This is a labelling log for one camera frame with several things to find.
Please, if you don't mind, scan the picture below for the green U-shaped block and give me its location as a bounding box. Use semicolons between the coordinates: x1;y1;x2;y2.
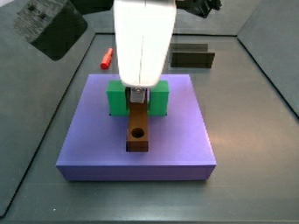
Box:
106;80;169;116

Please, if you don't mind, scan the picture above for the brown T-shaped block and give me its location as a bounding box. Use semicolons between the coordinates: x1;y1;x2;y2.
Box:
125;101;147;152

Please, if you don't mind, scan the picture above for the red peg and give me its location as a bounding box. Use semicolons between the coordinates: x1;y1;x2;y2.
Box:
99;48;113;69

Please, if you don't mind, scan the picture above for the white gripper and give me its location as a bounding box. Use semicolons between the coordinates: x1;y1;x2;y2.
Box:
113;0;176;103

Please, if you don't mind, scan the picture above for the purple base block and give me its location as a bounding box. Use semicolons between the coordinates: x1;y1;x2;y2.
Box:
55;74;216;181

